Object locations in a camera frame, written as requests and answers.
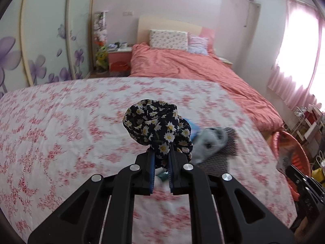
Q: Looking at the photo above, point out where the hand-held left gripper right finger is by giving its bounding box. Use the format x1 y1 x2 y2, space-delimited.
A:
168 147 296 244

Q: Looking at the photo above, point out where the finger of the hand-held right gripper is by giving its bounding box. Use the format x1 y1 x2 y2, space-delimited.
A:
287 165 316 192

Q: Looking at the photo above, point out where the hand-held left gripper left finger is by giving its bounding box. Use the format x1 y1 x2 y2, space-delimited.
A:
27 149 156 244

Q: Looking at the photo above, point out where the orange plastic laundry basket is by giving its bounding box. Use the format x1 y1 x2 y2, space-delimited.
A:
270 131 311 201

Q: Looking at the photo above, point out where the black daisy print scrunchie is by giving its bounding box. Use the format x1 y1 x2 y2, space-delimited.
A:
122 99 194 169

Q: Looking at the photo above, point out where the light green cloth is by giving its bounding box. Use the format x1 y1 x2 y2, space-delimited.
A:
156 169 170 181

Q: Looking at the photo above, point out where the yellow plastic bag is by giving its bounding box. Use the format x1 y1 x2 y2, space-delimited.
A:
312 166 325 183

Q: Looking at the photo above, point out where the black mesh sleeve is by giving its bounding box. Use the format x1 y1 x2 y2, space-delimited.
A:
200 128 239 177

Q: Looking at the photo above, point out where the grey fuzzy cloth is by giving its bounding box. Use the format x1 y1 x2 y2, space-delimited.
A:
192 126 229 164

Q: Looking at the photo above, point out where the blue cloth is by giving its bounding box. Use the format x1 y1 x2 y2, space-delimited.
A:
183 118 202 138

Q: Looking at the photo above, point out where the pink floral tablecloth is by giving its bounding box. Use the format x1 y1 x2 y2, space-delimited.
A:
0 77 297 244

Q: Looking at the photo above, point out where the coral bed quilt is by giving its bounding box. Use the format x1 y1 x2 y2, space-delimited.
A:
129 43 284 131

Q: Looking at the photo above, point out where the pink nightstand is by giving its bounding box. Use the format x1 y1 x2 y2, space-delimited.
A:
107 46 133 78

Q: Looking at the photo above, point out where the pink curtain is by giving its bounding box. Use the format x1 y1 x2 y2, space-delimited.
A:
266 0 325 112

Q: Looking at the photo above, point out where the cream nightstand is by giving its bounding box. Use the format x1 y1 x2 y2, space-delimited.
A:
218 56 233 68

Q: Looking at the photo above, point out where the yellow plush toy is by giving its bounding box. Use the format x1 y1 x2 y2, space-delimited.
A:
96 44 108 69

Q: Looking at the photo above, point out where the pink striped pillow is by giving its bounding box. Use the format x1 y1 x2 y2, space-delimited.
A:
188 35 210 56

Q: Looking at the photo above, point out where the floral print pillow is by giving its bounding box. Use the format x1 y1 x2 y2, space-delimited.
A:
149 29 190 51

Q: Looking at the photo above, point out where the cream and pink headboard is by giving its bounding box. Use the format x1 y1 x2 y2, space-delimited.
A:
138 15 216 54

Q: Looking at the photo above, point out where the glass column with plush toys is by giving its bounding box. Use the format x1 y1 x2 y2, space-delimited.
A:
93 11 108 72

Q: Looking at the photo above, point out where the white air conditioner pipe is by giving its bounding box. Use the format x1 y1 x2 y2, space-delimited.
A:
242 1 261 28

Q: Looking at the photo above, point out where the glass wardrobe with purple flowers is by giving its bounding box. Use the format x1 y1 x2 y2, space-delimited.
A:
0 0 95 99

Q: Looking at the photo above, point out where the white wire rack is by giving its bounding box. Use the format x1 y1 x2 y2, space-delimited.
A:
284 104 325 163

